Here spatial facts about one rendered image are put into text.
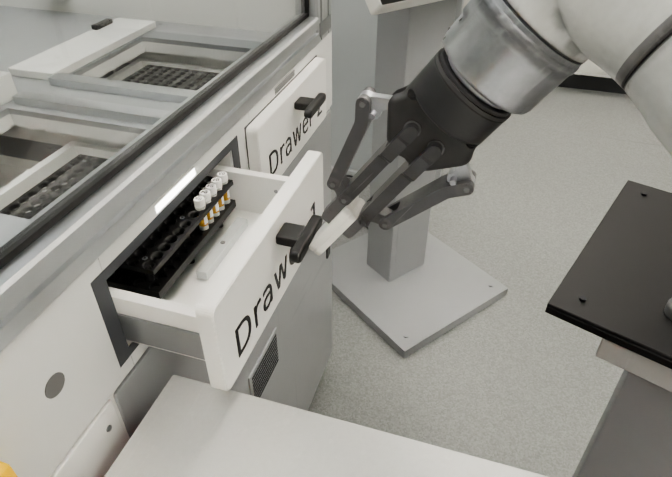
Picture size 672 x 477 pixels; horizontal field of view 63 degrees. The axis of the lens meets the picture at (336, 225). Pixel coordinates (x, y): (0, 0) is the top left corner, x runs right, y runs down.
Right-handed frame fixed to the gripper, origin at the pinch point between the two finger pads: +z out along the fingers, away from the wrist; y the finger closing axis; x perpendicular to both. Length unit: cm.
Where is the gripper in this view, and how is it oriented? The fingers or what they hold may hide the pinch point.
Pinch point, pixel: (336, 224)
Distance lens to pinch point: 54.6
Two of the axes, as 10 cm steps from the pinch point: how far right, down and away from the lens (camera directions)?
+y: -7.8, -6.0, -1.4
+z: -5.5, 5.6, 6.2
